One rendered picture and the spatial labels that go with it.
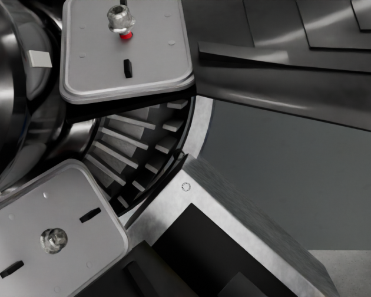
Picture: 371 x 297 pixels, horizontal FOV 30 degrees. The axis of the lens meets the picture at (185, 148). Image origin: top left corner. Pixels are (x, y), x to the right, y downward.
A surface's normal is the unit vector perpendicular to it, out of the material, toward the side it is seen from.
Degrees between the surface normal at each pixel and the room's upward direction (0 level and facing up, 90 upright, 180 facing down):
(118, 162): 53
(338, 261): 0
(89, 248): 45
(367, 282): 0
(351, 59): 10
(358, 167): 90
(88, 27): 3
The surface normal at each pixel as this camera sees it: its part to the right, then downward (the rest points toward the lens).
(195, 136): -0.06, 0.11
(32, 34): 0.90, -0.42
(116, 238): 0.62, -0.32
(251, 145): -0.04, 0.72
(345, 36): -0.04, -0.57
